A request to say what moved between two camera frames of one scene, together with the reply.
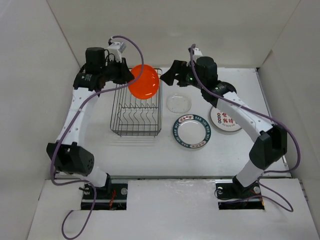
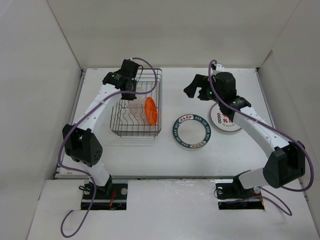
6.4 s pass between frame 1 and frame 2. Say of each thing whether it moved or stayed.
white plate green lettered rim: stayed
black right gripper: moved
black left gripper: moved
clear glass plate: moved
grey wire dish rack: stayed
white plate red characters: stayed
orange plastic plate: moved
